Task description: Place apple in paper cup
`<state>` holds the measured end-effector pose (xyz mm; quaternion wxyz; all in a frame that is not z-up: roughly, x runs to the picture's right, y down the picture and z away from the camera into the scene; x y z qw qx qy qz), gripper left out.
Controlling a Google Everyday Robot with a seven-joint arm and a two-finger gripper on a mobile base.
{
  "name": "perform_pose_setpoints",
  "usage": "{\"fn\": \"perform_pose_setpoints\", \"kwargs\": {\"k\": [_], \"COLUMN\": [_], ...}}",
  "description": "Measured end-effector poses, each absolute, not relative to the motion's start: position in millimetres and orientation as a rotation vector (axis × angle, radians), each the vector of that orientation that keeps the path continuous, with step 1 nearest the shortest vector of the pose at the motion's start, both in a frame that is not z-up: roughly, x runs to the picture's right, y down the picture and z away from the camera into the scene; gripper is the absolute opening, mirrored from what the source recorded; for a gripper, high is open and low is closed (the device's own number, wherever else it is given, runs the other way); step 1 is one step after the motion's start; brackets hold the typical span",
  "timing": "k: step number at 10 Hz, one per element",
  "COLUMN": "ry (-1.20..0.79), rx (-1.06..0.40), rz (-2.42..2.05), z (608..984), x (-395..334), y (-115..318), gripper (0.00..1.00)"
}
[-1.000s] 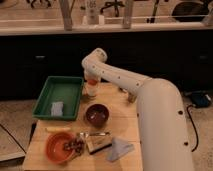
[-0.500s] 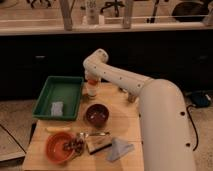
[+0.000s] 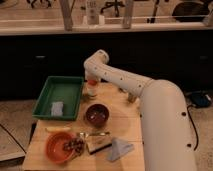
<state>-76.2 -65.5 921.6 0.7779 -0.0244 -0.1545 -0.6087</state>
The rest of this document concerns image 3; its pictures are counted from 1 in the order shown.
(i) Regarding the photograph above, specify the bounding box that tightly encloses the black cable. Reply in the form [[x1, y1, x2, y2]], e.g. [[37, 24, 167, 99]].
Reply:
[[186, 103, 200, 152]]

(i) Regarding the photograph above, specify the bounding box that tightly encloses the blue object on floor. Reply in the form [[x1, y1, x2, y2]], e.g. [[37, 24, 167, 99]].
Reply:
[[190, 92, 212, 108]]

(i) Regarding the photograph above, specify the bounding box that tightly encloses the metal spoon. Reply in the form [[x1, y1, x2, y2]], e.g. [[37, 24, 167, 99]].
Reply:
[[76, 132, 110, 138]]

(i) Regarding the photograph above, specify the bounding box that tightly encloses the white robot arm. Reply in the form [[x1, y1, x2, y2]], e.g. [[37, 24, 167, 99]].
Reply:
[[84, 50, 197, 171]]

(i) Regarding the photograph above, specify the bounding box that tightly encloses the blue-grey cloth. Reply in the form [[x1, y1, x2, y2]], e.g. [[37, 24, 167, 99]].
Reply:
[[106, 138, 134, 162]]

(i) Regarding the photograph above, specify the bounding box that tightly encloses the green plastic tray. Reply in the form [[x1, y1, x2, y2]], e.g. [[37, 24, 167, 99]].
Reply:
[[33, 76, 84, 121]]

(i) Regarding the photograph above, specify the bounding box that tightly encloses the wooden block with black edge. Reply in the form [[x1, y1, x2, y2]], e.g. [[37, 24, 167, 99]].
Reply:
[[86, 135, 112, 155]]

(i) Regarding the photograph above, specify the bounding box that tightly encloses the red apple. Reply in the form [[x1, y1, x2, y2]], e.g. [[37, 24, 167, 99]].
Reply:
[[87, 80, 98, 86]]

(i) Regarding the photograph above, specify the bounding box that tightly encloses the orange bowl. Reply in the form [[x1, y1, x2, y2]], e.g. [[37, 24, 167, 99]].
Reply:
[[45, 132, 74, 164]]

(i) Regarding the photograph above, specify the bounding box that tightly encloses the white paper cup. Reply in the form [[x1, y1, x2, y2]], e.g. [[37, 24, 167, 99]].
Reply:
[[86, 83, 97, 97]]

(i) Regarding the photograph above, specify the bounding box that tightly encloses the dark brown bowl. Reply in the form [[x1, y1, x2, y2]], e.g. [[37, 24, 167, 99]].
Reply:
[[85, 104, 109, 128]]

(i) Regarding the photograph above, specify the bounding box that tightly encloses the metal cup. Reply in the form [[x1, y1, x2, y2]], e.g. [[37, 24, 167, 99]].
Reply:
[[128, 93, 137, 103]]

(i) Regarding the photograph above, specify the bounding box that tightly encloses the bunch of dark grapes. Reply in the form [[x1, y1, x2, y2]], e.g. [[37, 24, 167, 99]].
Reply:
[[63, 138, 85, 155]]

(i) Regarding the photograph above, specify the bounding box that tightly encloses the yellow banana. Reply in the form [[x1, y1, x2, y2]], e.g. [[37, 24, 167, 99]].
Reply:
[[45, 127, 71, 132]]

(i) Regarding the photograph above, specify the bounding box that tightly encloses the white sponge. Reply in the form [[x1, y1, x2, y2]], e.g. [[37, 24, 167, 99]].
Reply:
[[51, 102, 63, 116]]

